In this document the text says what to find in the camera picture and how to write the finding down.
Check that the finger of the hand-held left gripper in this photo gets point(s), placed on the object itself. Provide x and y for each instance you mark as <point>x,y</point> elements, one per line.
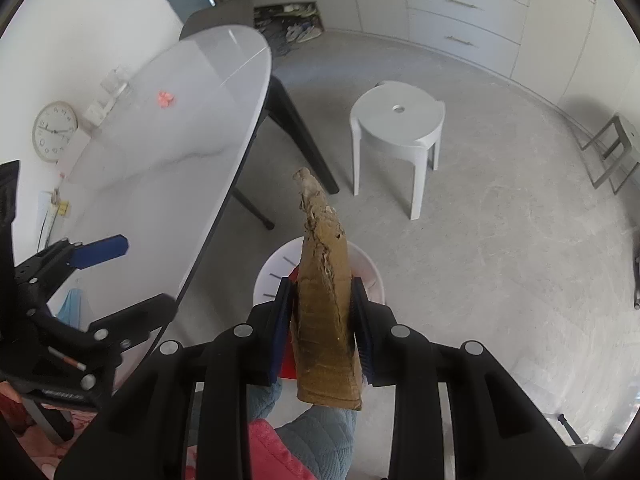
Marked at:
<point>140,315</point>
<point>102,249</point>

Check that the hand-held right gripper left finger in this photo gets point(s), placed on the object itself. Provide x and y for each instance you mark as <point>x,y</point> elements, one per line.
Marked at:
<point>282,320</point>

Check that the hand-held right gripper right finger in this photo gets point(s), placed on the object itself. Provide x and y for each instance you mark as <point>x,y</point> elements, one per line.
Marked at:
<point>361,330</point>

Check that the brown cardboard box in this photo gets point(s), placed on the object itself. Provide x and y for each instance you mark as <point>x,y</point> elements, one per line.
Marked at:
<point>320,310</point>

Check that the white trash bin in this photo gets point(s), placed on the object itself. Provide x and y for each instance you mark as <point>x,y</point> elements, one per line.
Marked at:
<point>272,272</point>

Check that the blue face mask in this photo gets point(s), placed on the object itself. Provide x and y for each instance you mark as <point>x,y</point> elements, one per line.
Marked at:
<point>70,307</point>

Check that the yellow clip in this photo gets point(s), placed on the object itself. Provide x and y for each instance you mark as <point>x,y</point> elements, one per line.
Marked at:
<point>63,208</point>

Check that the grey chair leg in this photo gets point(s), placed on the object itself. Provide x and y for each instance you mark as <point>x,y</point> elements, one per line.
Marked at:
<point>45,420</point>

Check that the black table leg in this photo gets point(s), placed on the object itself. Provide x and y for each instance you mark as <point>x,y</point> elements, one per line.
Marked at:
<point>300,135</point>
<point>255,212</point>

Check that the blue-grey quilted clothing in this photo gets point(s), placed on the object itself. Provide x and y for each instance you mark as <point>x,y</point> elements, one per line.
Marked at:
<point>315,440</point>

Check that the pink patterned cloth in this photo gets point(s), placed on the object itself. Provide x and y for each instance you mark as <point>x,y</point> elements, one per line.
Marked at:
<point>50,460</point>

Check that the pink quilted clothing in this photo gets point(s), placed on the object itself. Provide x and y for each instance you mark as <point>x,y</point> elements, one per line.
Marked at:
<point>265,455</point>

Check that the clear drinking glass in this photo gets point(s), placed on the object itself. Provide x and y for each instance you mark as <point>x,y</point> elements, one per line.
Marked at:
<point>116,81</point>
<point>96,112</point>

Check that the small pink wrapper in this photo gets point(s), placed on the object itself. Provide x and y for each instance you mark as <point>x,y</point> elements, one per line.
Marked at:
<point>165,98</point>

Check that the white plastic stool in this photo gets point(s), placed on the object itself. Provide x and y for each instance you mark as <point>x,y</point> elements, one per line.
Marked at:
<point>395,125</point>

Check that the pile of shoes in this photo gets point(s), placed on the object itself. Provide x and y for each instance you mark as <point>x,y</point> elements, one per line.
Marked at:
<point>295,30</point>

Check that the grey metal stool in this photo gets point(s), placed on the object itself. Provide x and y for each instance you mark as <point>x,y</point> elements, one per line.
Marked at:
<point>625,132</point>

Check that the white drawer cabinet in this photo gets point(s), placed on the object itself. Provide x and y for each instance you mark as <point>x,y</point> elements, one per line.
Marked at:
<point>465,5</point>

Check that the round wall clock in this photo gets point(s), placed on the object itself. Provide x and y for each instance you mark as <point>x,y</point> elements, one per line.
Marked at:
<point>55,131</point>

